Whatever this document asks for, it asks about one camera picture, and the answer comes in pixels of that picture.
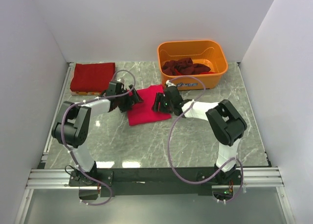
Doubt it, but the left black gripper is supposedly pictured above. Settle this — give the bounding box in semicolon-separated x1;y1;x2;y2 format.
116;85;144;113

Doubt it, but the pink t shirt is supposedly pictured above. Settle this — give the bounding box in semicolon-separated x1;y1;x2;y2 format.
127;85;171;126

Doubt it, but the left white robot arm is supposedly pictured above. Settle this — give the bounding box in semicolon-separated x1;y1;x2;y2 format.
51;79;144;186

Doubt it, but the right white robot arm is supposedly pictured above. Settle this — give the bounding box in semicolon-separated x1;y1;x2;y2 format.
152;85;247;185

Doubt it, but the dark maroon t shirt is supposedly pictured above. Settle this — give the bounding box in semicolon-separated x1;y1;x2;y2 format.
161;58;211;76

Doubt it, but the folded red t shirt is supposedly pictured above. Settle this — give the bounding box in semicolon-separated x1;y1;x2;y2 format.
70;63;115;93

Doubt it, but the orange plastic tub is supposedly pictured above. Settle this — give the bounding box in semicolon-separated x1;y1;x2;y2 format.
157;40;228;90

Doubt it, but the black base beam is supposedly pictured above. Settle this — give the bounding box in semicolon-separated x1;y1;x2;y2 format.
68;167;242;200

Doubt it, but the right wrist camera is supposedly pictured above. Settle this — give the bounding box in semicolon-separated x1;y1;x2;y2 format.
165;80;176;87

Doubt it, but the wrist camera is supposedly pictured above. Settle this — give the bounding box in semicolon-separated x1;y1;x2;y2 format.
165;80;176;87
116;78;125;84

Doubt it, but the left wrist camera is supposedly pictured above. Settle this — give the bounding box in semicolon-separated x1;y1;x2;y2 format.
116;78;125;84

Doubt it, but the aluminium frame rail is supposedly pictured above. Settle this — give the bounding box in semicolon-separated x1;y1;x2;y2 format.
14;62;75;224

